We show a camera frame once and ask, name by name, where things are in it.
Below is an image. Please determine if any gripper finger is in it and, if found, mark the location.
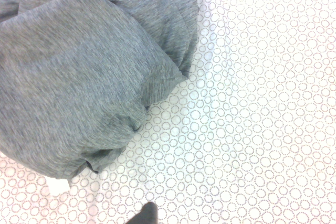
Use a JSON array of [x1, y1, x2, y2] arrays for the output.
[[125, 201, 159, 224]]

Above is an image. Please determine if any white circle-print bedspread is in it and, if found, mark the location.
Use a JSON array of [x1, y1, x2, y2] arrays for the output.
[[0, 0, 336, 224]]

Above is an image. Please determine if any grey heathered garment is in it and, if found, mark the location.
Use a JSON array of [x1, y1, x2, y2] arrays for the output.
[[0, 0, 199, 196]]

